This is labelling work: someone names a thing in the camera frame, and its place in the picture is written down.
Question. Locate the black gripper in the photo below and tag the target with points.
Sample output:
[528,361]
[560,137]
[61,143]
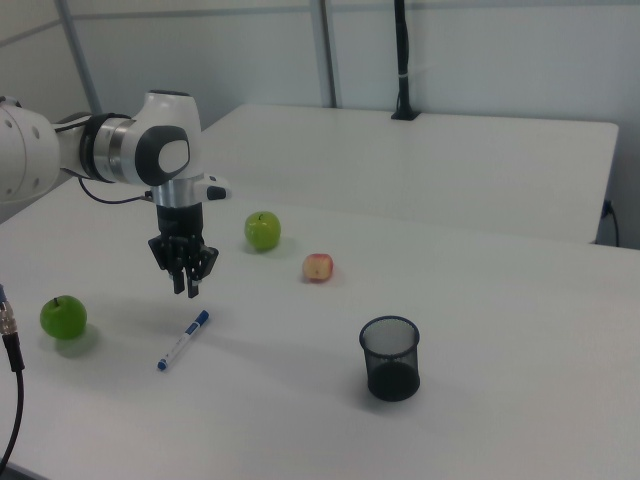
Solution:
[180,235]

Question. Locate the blue white marker pen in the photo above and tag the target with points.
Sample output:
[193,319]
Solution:
[182,342]

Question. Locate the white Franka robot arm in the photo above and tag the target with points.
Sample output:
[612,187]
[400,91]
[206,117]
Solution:
[170,155]

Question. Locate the black mesh pen cup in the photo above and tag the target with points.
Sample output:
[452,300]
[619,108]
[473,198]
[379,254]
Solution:
[395,382]

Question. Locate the yellow-green toy apple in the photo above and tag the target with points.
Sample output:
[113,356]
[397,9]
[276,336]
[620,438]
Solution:
[262,231]

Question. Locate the dark green toy apple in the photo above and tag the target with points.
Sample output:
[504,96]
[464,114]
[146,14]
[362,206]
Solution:
[63,319]

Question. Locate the red apple half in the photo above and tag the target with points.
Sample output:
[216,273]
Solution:
[317,267]

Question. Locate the black pole with clamp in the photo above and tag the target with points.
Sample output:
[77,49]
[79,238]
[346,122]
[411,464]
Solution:
[402,50]

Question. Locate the white office table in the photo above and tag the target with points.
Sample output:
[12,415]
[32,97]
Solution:
[500,165]

